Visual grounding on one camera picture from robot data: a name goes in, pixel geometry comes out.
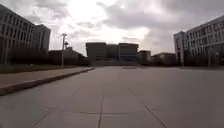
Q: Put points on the wide building with steps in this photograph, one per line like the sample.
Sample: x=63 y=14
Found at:
x=111 y=51

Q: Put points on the small dark building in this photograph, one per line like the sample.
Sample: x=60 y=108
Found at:
x=144 y=56

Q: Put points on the grey paved plaza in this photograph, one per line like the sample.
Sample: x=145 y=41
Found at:
x=133 y=93

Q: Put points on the low dark building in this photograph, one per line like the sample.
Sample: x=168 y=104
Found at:
x=71 y=56

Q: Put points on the lamp pole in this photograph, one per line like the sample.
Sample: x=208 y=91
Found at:
x=62 y=53

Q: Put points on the low long building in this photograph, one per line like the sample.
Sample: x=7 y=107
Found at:
x=165 y=58

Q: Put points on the grey stone kerb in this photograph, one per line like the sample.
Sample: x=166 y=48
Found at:
x=33 y=83

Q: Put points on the reddish paved strip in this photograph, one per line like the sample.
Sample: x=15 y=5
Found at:
x=26 y=76

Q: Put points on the grass strip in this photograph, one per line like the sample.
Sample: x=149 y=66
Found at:
x=20 y=68

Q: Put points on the pale multi-storey building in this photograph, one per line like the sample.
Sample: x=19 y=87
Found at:
x=203 y=40

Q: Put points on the large grey multi-storey building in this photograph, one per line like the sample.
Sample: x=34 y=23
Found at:
x=16 y=31

